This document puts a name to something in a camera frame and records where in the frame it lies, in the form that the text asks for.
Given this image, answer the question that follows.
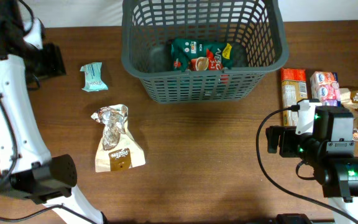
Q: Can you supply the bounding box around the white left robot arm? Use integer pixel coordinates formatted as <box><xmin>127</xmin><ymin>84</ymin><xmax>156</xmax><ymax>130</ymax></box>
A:
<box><xmin>0</xmin><ymin>0</ymin><xmax>107</xmax><ymax>223</ymax></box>

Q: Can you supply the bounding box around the orange pasta packet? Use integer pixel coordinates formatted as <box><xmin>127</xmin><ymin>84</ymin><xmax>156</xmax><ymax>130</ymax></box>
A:
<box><xmin>280</xmin><ymin>68</ymin><xmax>310</xmax><ymax>127</ymax></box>

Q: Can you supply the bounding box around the beige cookie bag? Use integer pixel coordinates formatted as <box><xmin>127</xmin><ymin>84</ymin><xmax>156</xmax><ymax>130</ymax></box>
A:
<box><xmin>91</xmin><ymin>104</ymin><xmax>145</xmax><ymax>172</ymax></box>

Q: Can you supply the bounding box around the pink white tissue pack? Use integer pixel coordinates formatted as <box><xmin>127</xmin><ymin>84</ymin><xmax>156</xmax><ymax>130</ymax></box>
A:
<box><xmin>310</xmin><ymin>72</ymin><xmax>341</xmax><ymax>106</ymax></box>

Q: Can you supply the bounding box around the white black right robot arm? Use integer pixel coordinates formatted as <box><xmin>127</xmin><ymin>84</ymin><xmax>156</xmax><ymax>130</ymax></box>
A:
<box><xmin>265</xmin><ymin>106</ymin><xmax>358</xmax><ymax>223</ymax></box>

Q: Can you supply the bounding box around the teal wet wipes packet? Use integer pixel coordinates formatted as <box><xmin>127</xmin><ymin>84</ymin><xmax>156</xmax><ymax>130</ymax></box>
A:
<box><xmin>80</xmin><ymin>62</ymin><xmax>108</xmax><ymax>92</ymax></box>

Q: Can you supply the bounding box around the green Nescafe coffee bag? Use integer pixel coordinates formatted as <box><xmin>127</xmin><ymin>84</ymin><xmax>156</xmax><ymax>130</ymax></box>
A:
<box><xmin>171</xmin><ymin>39</ymin><xmax>234</xmax><ymax>72</ymax></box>

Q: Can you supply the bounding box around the grey plastic lattice basket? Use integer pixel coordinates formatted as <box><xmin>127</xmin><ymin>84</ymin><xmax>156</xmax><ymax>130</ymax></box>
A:
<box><xmin>122</xmin><ymin>0</ymin><xmax>289</xmax><ymax>103</ymax></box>

